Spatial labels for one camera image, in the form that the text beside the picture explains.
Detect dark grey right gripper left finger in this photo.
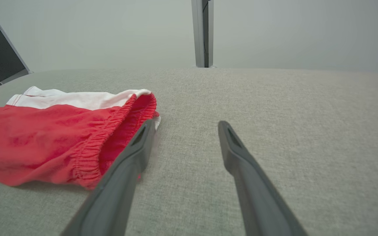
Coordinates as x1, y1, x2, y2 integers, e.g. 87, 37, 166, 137
60, 119, 157, 236

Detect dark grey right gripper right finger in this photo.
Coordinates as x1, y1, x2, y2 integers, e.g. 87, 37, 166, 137
218, 120, 308, 236

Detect red and white shorts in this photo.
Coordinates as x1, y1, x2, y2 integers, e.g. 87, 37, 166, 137
0, 86, 162, 191

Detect grey metal partition post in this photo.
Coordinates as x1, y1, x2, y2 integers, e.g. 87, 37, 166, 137
191, 0, 215, 68

